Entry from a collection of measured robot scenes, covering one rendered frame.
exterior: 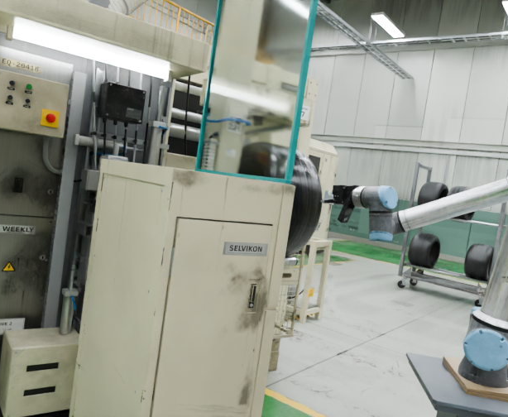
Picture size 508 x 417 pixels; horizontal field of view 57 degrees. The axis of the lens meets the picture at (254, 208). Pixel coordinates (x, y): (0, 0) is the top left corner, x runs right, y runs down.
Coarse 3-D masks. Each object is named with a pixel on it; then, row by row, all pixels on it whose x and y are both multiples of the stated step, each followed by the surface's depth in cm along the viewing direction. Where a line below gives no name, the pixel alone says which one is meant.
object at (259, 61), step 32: (224, 0) 173; (256, 0) 156; (288, 0) 143; (224, 32) 171; (256, 32) 155; (288, 32) 141; (224, 64) 169; (256, 64) 153; (288, 64) 140; (224, 96) 167; (256, 96) 152; (288, 96) 139; (224, 128) 166; (256, 128) 150; (288, 128) 138; (224, 160) 164; (256, 160) 149; (288, 160) 135
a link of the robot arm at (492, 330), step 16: (496, 272) 163; (496, 288) 162; (496, 304) 162; (480, 320) 164; (496, 320) 161; (480, 336) 161; (496, 336) 158; (464, 352) 165; (480, 352) 161; (496, 352) 159; (480, 368) 163; (496, 368) 159
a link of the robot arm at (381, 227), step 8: (376, 216) 182; (384, 216) 181; (376, 224) 182; (384, 224) 181; (392, 224) 184; (376, 232) 182; (384, 232) 181; (392, 232) 187; (376, 240) 183; (384, 240) 182
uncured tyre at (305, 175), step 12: (300, 156) 226; (300, 168) 219; (312, 168) 225; (300, 180) 215; (312, 180) 220; (300, 192) 214; (312, 192) 218; (300, 204) 214; (312, 204) 218; (300, 216) 215; (312, 216) 219; (300, 228) 218; (312, 228) 222; (288, 240) 219; (300, 240) 223; (288, 252) 229
